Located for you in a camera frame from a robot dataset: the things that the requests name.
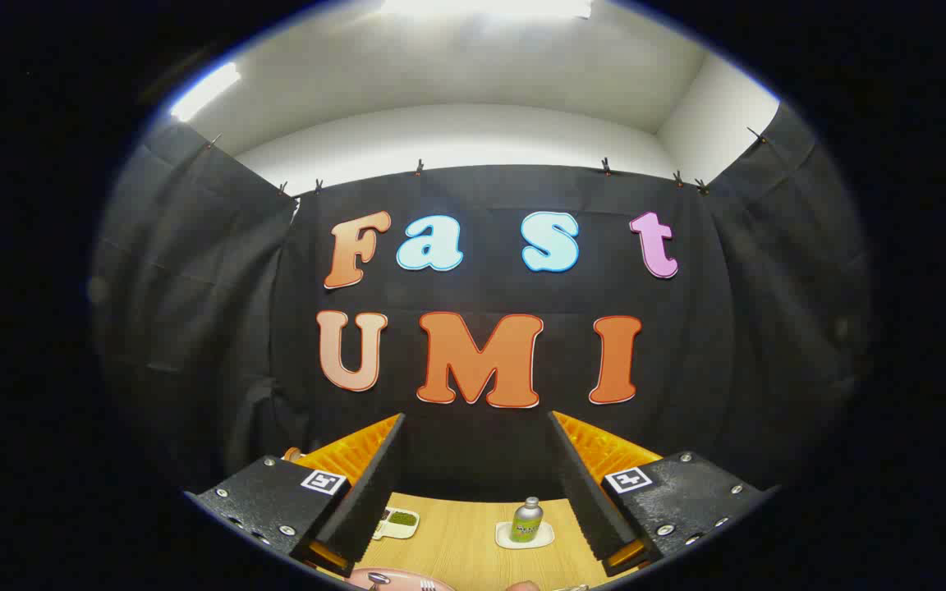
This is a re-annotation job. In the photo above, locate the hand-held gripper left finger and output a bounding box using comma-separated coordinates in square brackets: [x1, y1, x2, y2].
[186, 413, 406, 578]

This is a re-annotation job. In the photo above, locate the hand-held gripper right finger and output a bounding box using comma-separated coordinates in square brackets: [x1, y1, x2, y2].
[547, 410, 778, 578]

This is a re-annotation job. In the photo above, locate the white divided dish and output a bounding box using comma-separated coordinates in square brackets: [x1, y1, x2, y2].
[372, 507, 421, 541]

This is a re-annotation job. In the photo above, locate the white square coaster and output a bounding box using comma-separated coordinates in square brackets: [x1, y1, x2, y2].
[495, 520, 556, 550]

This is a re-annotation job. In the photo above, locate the green soda bottle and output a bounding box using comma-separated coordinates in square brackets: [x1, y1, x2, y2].
[511, 496, 544, 544]

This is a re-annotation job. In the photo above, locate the pink round plate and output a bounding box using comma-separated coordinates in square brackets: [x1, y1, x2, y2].
[346, 567, 457, 591]

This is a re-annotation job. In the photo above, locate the row of small clips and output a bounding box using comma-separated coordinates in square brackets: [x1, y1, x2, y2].
[204, 126, 769, 198]

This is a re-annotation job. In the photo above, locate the ceiling light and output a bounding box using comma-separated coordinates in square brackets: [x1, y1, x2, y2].
[168, 62, 242, 123]

